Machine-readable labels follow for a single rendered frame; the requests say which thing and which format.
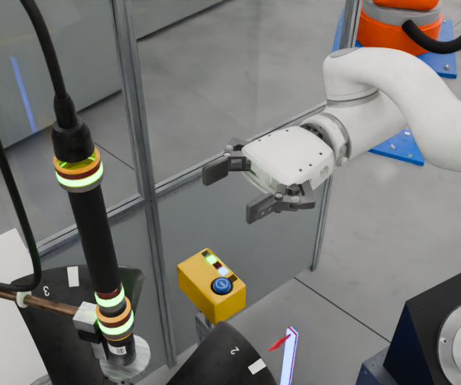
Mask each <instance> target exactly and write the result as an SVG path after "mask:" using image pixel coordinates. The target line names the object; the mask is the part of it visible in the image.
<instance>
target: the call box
mask: <svg viewBox="0 0 461 385"><path fill-rule="evenodd" d="M206 250H207V251H208V252H209V253H210V254H211V255H213V256H214V257H215V258H216V261H215V262H217V261H219V262H220V263H221V264H222V267H225V268H226V269H227V270H228V272H227V273H226V274H225V275H222V274H221V273H220V272H219V271H218V270H220V269H221V268H222V267H220V268H218V269H216V268H215V267H214V266H213V264H214V263H215V262H214V263H212V264H211V263H210V262H209V261H208V260H207V258H208V257H210V256H211V255H210V256H208V257H206V258H205V257H204V256H203V255H202V254H201V253H202V252H203V251H206ZM203 251H200V252H199V253H197V254H195V255H194V256H192V257H190V258H189V259H187V260H185V261H183V262H182V263H180V264H178V265H177V273H178V280H179V288H180V289H181V290H182V291H183V292H184V293H185V294H186V295H187V297H188V298H190V300H191V301H193V303H194V304H195V305H196V306H197V307H198V308H199V309H200V311H201V312H202V313H203V314H204V315H205V316H206V317H207V318H208V320H209V321H210V322H211V323H212V324H213V325H214V326H215V325H216V324H217V323H218V321H224V320H226V319H228V318H229V317H231V316H232V315H233V314H235V313H236V312H238V311H240V310H241V309H242V308H244V307H245V305H246V285H245V284H244V283H243V282H242V281H241V280H240V279H239V278H238V277H237V276H236V275H235V274H234V273H233V272H232V271H231V270H230V269H229V268H228V267H227V266H226V265H225V264H224V263H223V262H222V261H221V260H220V259H219V258H218V257H217V256H216V255H215V254H214V253H213V252H212V251H211V250H210V249H209V248H205V249H204V250H203ZM232 274H234V275H235V276H236V277H237V280H236V281H234V282H233V283H232V282H231V281H230V280H229V279H228V277H229V276H231V275H232ZM221 277H223V278H226V279H228V280H229V281H230V289H229V290H228V291H227V292H225V293H219V292H217V291H216V290H215V289H214V281H215V280H216V279H218V278H221Z"/></svg>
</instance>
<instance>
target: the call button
mask: <svg viewBox="0 0 461 385"><path fill-rule="evenodd" d="M214 289H215V290H216V291H217V292H219V293H225V292H227V291H228V290H229V289H230V281H229V280H228V279H226V278H223V277H221V278H218V279H216V280H215V281H214Z"/></svg>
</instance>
